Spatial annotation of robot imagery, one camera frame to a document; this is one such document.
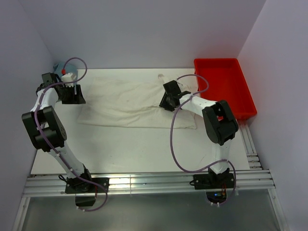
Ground white t shirt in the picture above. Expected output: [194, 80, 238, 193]
[77, 73, 197, 130]

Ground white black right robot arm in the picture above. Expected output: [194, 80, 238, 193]
[159, 80, 239, 188]

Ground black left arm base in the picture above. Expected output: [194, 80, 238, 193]
[58, 173, 109, 208]

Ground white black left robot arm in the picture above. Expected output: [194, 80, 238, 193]
[22, 73, 94, 192]

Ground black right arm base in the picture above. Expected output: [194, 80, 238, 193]
[189, 173, 235, 204]

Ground teal folded cloth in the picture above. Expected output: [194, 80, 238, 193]
[53, 62, 77, 77]

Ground red plastic bin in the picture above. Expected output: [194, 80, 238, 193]
[194, 58, 257, 120]

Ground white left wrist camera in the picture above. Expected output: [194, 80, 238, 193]
[61, 72, 77, 87]

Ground aluminium rail frame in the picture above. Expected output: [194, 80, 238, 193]
[13, 121, 290, 231]

